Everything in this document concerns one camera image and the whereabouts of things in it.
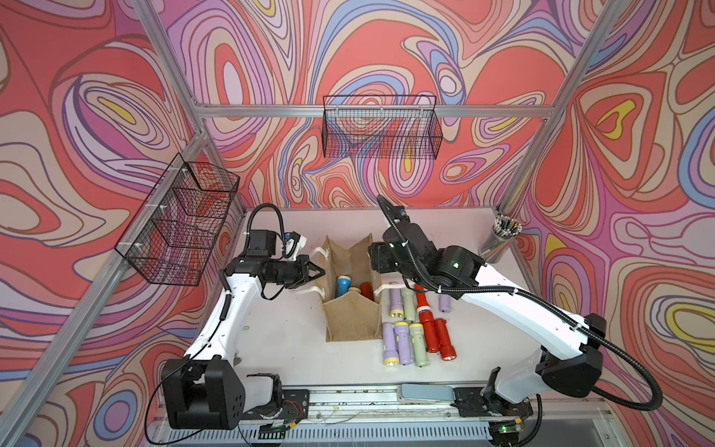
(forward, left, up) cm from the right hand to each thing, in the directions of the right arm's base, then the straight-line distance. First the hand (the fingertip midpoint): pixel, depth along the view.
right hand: (381, 256), depth 70 cm
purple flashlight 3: (-16, -2, -26) cm, 31 cm away
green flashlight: (-1, -10, -26) cm, 28 cm away
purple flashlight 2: (-2, -6, -26) cm, 27 cm away
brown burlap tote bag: (-10, +9, -14) cm, 19 cm away
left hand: (+1, +15, -8) cm, 17 cm away
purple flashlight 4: (-11, -6, -26) cm, 29 cm away
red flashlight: (-11, -15, -26) cm, 32 cm away
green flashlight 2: (-11, -11, -26) cm, 30 cm away
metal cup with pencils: (+18, -43, -12) cm, 48 cm away
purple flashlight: (+4, +8, -24) cm, 26 cm away
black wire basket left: (+14, +57, 0) cm, 59 cm away
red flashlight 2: (-15, -19, -27) cm, 36 cm away
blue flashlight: (+7, +12, -25) cm, 29 cm away
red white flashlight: (-3, -14, -25) cm, 29 cm away
